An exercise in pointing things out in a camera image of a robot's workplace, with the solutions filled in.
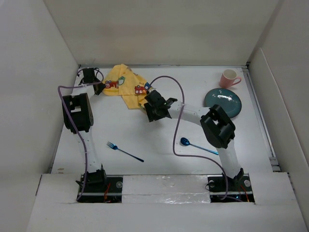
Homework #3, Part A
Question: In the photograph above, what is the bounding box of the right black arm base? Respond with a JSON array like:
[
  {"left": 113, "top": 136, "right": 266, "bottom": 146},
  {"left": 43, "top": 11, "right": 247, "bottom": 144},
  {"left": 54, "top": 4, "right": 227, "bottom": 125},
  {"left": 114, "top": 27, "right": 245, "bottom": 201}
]
[{"left": 205, "top": 174, "right": 255, "bottom": 203}]

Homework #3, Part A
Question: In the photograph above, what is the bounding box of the yellow cartoon vehicle cloth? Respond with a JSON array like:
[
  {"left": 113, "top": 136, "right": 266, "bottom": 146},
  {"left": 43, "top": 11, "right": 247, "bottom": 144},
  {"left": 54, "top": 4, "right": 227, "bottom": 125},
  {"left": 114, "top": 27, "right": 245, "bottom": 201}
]
[{"left": 103, "top": 64, "right": 152, "bottom": 110}]

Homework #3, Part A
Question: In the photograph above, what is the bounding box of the pink ceramic mug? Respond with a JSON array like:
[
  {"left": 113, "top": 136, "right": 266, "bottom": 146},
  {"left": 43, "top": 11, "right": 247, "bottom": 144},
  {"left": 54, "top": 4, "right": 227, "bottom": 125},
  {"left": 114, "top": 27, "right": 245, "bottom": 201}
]
[{"left": 219, "top": 69, "right": 242, "bottom": 88}]

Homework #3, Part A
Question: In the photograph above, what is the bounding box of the teal ceramic plate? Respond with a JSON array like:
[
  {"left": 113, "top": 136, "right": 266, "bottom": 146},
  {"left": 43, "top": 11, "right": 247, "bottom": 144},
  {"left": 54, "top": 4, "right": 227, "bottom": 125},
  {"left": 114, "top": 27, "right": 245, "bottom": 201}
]
[{"left": 204, "top": 88, "right": 242, "bottom": 118}]

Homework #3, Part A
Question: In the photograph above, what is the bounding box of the white foam front block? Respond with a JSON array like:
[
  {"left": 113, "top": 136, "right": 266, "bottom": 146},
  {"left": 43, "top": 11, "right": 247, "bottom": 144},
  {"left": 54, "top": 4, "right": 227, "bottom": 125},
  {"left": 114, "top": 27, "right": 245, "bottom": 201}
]
[{"left": 122, "top": 174, "right": 211, "bottom": 204}]

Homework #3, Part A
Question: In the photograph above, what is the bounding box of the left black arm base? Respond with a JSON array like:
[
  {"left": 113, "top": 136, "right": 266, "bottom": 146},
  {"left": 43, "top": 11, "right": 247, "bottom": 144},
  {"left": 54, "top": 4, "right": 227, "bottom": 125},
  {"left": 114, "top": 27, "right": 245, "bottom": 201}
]
[{"left": 77, "top": 176, "right": 123, "bottom": 203}]

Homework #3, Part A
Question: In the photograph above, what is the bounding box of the blue metal spoon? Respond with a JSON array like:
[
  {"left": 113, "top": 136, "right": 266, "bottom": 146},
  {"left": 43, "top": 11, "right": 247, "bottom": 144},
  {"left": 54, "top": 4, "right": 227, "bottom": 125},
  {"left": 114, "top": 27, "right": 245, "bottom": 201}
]
[{"left": 180, "top": 137, "right": 220, "bottom": 156}]

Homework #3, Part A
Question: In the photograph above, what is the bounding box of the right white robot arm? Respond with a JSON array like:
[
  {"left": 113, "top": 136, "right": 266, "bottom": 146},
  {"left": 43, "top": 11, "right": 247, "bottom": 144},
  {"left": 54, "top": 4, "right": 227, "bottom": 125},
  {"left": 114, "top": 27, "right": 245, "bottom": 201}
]
[{"left": 144, "top": 89, "right": 244, "bottom": 190}]

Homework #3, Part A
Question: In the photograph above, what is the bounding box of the blue metal fork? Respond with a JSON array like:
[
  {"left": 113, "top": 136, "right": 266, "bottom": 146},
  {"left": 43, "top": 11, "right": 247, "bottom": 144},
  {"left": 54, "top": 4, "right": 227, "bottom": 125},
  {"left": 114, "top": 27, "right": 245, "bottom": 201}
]
[{"left": 107, "top": 142, "right": 144, "bottom": 162}]

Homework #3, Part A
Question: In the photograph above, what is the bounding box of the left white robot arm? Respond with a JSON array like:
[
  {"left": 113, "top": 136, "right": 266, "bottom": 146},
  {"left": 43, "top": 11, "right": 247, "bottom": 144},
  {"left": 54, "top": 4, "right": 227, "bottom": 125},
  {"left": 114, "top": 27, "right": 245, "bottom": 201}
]
[{"left": 57, "top": 68, "right": 108, "bottom": 194}]

